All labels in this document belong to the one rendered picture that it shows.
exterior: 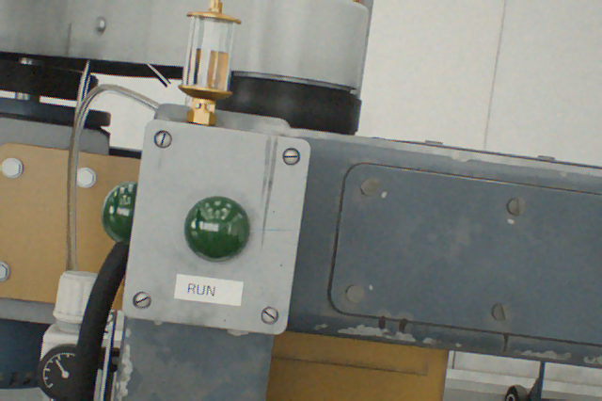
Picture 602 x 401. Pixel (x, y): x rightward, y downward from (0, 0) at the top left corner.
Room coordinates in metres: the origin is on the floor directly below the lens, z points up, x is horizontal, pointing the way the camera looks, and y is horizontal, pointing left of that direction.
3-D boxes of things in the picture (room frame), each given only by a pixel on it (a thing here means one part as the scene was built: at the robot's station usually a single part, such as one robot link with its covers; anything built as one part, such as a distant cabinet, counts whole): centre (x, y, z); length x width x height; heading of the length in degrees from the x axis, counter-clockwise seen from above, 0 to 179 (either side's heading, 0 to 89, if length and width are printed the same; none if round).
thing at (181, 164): (0.54, 0.04, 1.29); 0.08 x 0.05 x 0.09; 96
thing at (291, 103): (0.72, 0.02, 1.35); 0.09 x 0.09 x 0.03
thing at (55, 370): (0.75, 0.14, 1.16); 0.04 x 0.02 x 0.04; 96
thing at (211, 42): (0.60, 0.06, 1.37); 0.03 x 0.02 x 0.03; 96
